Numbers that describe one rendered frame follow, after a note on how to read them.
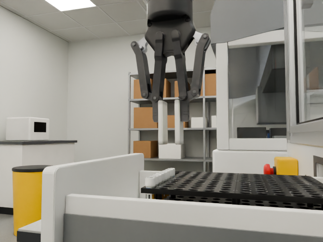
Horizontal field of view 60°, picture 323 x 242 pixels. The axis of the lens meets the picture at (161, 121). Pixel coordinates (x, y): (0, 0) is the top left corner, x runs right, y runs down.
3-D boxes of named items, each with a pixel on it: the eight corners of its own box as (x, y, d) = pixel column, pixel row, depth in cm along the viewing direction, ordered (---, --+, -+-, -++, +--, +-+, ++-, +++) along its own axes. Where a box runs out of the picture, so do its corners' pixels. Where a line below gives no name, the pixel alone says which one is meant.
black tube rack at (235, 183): (140, 241, 34) (141, 187, 34) (175, 206, 51) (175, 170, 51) (352, 265, 28) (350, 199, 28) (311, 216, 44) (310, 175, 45)
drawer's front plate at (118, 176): (39, 267, 31) (42, 167, 32) (136, 205, 59) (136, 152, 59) (53, 269, 31) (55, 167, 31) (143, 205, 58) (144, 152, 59)
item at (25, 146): (-27, 213, 350) (-23, 115, 357) (38, 194, 460) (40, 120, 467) (20, 218, 330) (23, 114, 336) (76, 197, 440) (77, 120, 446)
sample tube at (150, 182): (143, 216, 34) (144, 177, 34) (146, 213, 35) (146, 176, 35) (154, 216, 34) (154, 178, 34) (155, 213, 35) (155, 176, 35)
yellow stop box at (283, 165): (275, 189, 65) (274, 158, 65) (272, 184, 72) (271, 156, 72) (299, 190, 64) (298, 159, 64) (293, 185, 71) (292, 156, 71)
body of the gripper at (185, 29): (137, -7, 44) (137, 51, 43) (190, -17, 41) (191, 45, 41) (152, 13, 51) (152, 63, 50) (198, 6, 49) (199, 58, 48)
